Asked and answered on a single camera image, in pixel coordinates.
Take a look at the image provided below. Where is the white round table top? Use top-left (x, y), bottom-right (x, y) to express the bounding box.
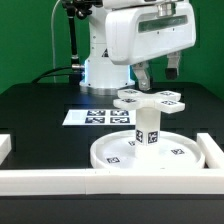
top-left (90, 130), bottom-right (205, 171)

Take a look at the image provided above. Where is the white cross-shaped table base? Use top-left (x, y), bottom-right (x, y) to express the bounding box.
top-left (113, 89), bottom-right (185, 114)

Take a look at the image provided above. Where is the black cable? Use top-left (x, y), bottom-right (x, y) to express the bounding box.
top-left (31, 65), bottom-right (75, 84)

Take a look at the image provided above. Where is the grey cable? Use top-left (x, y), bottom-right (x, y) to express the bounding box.
top-left (50, 0), bottom-right (63, 84)

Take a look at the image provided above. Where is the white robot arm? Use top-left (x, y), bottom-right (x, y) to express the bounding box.
top-left (80, 0), bottom-right (196, 95)

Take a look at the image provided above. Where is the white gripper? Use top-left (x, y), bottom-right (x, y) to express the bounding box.
top-left (105, 2), bottom-right (196, 91)

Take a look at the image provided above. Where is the white marker sheet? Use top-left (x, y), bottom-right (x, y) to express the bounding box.
top-left (63, 109), bottom-right (136, 126)

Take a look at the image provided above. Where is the white U-shaped fence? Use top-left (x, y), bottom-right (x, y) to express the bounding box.
top-left (0, 133), bottom-right (224, 196)

